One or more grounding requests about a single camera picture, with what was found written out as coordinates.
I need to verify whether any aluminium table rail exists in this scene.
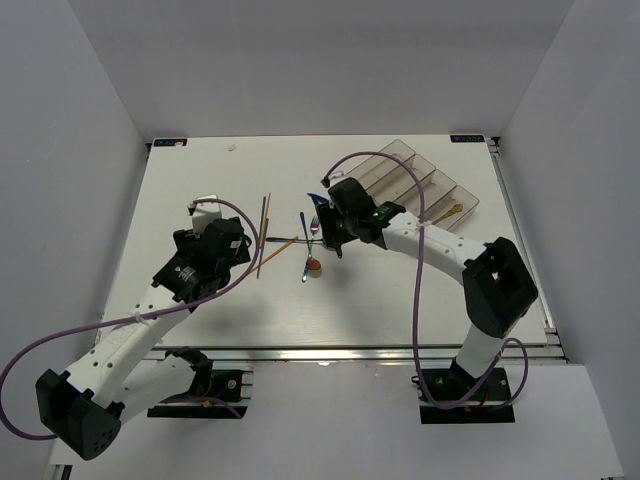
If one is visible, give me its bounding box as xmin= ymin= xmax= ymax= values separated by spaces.
xmin=144 ymin=345 xmax=566 ymax=361

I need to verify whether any ornate gold fork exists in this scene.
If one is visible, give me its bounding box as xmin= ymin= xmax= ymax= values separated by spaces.
xmin=433 ymin=203 xmax=464 ymax=224

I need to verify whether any left blue label sticker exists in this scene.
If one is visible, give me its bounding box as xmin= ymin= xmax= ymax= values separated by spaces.
xmin=152 ymin=138 xmax=188 ymax=148

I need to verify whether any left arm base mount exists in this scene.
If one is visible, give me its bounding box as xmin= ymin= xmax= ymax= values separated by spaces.
xmin=147 ymin=347 xmax=254 ymax=420

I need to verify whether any blue label sticker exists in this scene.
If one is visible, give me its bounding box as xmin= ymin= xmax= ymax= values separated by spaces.
xmin=152 ymin=138 xmax=188 ymax=148
xmin=449 ymin=134 xmax=485 ymax=143

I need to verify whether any blue knife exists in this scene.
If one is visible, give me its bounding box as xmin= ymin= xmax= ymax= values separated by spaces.
xmin=308 ymin=193 xmax=328 ymax=205

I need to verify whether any right blue label sticker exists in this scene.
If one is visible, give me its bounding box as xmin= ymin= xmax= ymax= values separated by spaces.
xmin=449 ymin=134 xmax=485 ymax=143

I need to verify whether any clear four-compartment organizer tray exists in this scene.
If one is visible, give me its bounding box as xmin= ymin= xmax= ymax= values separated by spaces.
xmin=347 ymin=139 xmax=479 ymax=231

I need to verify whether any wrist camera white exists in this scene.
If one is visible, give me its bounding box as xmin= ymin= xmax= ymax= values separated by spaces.
xmin=187 ymin=194 xmax=222 ymax=236
xmin=321 ymin=170 xmax=347 ymax=189

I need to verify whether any iridescent fork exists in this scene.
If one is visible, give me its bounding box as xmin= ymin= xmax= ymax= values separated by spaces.
xmin=307 ymin=216 xmax=321 ymax=275

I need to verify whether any orange chopstick upright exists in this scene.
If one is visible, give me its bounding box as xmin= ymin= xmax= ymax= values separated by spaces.
xmin=259 ymin=192 xmax=272 ymax=248

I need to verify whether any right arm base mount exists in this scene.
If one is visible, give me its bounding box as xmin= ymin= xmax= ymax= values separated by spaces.
xmin=411 ymin=367 xmax=516 ymax=425

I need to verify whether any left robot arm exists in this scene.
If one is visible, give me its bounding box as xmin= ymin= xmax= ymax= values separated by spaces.
xmin=35 ymin=214 xmax=250 ymax=460

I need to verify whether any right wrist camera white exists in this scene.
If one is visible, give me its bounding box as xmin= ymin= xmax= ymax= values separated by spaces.
xmin=321 ymin=170 xmax=347 ymax=189

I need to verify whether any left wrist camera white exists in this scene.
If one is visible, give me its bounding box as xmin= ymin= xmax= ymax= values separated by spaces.
xmin=187 ymin=194 xmax=222 ymax=236

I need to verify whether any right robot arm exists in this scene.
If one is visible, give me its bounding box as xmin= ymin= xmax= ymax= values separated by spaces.
xmin=316 ymin=177 xmax=538 ymax=408

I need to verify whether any dark blue chopstick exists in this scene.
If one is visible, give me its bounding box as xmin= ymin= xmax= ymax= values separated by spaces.
xmin=255 ymin=216 xmax=269 ymax=279

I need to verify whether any black spoon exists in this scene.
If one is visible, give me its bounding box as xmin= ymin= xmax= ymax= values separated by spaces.
xmin=265 ymin=237 xmax=326 ymax=246

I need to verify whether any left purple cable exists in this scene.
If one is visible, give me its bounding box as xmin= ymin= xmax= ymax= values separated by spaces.
xmin=0 ymin=197 xmax=259 ymax=441

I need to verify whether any orange chopstick diagonal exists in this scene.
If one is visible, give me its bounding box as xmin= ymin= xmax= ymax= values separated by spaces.
xmin=243 ymin=242 xmax=294 ymax=275

